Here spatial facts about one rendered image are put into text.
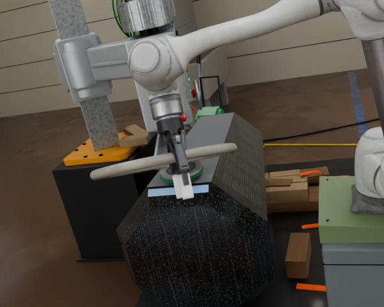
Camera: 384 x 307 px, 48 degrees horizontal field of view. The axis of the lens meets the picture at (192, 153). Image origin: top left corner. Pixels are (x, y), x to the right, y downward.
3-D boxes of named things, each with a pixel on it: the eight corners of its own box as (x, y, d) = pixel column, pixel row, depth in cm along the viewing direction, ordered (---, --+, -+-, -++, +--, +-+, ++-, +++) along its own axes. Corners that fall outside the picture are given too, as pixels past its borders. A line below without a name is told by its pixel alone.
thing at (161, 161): (110, 178, 169) (109, 170, 169) (233, 153, 167) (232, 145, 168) (69, 183, 120) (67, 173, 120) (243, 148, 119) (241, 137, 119)
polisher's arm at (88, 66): (52, 91, 293) (41, 55, 284) (86, 78, 320) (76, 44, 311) (141, 83, 256) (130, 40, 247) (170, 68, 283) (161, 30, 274)
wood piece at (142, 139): (120, 148, 299) (118, 142, 298) (123, 143, 308) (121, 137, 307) (147, 143, 296) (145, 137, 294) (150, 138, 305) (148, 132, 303)
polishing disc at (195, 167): (211, 164, 215) (210, 162, 215) (180, 183, 202) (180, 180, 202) (182, 159, 231) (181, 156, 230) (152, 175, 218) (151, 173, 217)
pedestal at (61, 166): (76, 262, 322) (44, 172, 296) (112, 215, 381) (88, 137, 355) (158, 260, 302) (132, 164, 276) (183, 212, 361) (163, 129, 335)
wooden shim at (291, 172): (270, 178, 366) (269, 177, 366) (270, 173, 375) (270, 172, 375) (300, 175, 360) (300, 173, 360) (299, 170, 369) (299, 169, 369)
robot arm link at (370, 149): (388, 172, 160) (390, 116, 151) (418, 196, 143) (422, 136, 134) (346, 181, 159) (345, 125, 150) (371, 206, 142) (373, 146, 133)
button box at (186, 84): (186, 98, 201) (173, 36, 191) (192, 97, 201) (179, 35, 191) (186, 102, 193) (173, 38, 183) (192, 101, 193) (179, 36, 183)
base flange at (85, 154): (61, 166, 301) (60, 160, 299) (93, 141, 345) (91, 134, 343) (125, 160, 286) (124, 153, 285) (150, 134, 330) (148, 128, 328)
